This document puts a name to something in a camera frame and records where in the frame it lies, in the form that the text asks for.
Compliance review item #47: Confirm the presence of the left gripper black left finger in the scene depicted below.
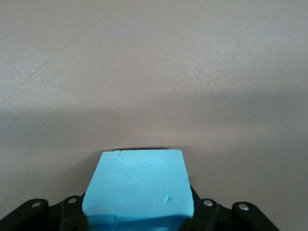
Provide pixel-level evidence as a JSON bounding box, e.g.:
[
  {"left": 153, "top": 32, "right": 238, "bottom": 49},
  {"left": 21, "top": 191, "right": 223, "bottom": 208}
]
[{"left": 0, "top": 196, "right": 89, "bottom": 231}]

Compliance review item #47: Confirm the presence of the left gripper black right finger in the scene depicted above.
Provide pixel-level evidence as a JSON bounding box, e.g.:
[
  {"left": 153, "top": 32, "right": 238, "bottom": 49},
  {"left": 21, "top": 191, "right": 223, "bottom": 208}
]
[{"left": 185, "top": 185, "right": 280, "bottom": 231}]

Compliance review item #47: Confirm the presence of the light blue foam cube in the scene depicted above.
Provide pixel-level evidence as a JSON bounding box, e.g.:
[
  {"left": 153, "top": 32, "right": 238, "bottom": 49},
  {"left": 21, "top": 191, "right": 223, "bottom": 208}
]
[{"left": 81, "top": 149, "right": 194, "bottom": 231}]

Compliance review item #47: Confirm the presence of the brown table cover sheet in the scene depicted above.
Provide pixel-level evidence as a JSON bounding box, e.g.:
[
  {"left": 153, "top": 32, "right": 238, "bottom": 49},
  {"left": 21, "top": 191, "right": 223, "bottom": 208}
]
[{"left": 0, "top": 0, "right": 308, "bottom": 231}]

